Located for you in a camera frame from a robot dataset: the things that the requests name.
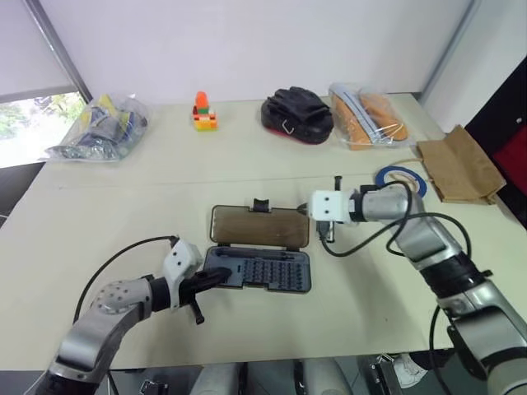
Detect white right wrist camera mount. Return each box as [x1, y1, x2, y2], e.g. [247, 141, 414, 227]
[310, 189, 356, 226]

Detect white window roller blind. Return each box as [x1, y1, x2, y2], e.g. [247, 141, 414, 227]
[0, 0, 80, 104]

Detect black screwdriver bit case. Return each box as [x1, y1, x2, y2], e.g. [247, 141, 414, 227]
[203, 197, 312, 295]

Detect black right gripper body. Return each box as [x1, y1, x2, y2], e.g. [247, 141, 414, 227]
[316, 221, 340, 245]

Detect clear plastic bag of sponges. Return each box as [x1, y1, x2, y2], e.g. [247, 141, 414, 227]
[44, 93, 150, 165]

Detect orange toy brick stack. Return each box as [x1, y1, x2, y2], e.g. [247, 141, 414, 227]
[189, 90, 221, 133]

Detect black metal bracket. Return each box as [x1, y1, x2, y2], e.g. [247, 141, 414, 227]
[365, 352, 397, 395]

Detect grey window frame post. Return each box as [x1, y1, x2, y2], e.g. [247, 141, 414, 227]
[25, 0, 94, 105]

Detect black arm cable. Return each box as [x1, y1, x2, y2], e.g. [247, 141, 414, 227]
[72, 234, 180, 326]
[319, 180, 473, 395]

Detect clear bag of orange insoles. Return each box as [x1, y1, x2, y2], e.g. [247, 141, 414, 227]
[327, 81, 417, 153]

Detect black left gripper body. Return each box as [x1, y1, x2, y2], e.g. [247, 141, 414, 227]
[177, 269, 209, 308]

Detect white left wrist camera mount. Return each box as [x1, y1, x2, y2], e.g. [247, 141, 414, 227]
[162, 238, 206, 310]

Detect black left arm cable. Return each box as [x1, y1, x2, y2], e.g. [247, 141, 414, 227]
[72, 234, 180, 326]

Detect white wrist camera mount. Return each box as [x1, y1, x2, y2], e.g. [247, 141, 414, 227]
[310, 189, 356, 226]
[162, 238, 206, 310]

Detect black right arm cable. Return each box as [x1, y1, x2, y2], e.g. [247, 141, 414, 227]
[319, 180, 473, 395]

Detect blue tape roll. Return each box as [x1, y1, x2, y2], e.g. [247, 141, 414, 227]
[374, 165, 430, 199]

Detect black cabinet with red panel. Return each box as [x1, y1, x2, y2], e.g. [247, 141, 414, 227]
[464, 52, 527, 232]

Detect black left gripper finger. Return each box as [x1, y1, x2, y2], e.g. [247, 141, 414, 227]
[201, 267, 233, 289]
[189, 296, 206, 327]

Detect white shoe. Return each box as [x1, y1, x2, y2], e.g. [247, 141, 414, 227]
[389, 352, 430, 390]

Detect black padded mitt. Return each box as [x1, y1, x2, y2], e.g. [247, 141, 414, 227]
[259, 86, 335, 146]

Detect black screwdriver handle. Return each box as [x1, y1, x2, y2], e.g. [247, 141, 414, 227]
[215, 247, 296, 262]

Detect brown paper bag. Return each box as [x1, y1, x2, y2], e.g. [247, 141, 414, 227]
[414, 124, 508, 207]

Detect grey wall corner post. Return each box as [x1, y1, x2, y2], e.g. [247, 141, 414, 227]
[418, 0, 483, 105]

